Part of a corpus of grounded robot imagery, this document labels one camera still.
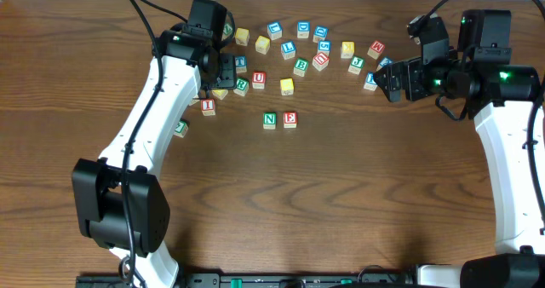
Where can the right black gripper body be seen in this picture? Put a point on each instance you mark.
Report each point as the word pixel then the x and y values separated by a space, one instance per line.
pixel 409 80

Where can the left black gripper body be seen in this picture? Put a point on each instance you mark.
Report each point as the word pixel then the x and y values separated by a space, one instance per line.
pixel 227 72

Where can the green N block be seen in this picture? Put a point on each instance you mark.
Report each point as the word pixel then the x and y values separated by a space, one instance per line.
pixel 269 120

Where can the red E block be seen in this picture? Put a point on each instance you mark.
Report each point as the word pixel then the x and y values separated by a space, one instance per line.
pixel 290 120

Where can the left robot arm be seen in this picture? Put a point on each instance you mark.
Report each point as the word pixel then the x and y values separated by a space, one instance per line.
pixel 119 202

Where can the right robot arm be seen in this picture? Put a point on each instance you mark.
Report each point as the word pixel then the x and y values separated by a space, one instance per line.
pixel 499 98

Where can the yellow block centre left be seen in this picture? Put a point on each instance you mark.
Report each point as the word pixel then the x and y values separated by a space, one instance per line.
pixel 220 93

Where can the blue T block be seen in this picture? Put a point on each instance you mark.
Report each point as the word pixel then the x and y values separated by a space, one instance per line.
pixel 240 64

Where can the green R block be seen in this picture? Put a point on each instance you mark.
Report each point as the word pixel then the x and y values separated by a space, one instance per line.
pixel 241 87

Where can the blue 2 block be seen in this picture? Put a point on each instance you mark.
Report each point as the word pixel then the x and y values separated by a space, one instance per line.
pixel 384 62

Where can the plain picture block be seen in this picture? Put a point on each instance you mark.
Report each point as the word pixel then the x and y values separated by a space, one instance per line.
pixel 194 100

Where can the red I block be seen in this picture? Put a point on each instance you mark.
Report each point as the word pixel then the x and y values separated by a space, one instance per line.
pixel 208 107

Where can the yellow block top row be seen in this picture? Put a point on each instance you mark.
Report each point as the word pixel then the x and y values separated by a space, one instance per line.
pixel 242 36

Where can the green Z block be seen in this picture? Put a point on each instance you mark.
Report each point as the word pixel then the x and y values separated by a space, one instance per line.
pixel 227 31

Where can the blue P block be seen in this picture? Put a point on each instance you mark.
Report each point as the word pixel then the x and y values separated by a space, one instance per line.
pixel 369 82

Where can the red M block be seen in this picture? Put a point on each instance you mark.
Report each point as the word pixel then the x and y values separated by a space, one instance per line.
pixel 376 49

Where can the yellow Q block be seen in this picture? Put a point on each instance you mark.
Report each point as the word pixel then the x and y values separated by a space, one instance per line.
pixel 262 45

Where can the green J block right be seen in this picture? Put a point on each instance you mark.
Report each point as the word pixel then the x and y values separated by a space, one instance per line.
pixel 356 65

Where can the blue L block top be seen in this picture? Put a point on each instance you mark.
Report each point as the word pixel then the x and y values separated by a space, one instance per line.
pixel 274 30

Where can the blue l block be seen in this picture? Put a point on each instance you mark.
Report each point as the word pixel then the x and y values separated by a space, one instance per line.
pixel 288 50
pixel 274 30

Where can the yellow S block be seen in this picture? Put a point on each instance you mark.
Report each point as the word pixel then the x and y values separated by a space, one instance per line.
pixel 287 86

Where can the green 4 block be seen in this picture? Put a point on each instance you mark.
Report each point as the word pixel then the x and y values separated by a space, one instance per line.
pixel 181 129

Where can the yellow K block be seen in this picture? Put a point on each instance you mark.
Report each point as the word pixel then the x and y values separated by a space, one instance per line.
pixel 347 49

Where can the green B block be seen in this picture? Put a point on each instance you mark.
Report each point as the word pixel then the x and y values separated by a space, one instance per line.
pixel 300 67

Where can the red U block tilted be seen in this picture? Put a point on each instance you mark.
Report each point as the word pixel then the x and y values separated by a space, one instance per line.
pixel 320 61

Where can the blue 5 block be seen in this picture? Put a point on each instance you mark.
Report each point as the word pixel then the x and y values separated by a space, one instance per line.
pixel 324 47

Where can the blue D block tilted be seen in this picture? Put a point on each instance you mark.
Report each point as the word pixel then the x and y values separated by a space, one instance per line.
pixel 320 33

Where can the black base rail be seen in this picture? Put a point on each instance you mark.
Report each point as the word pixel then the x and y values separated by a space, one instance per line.
pixel 372 277

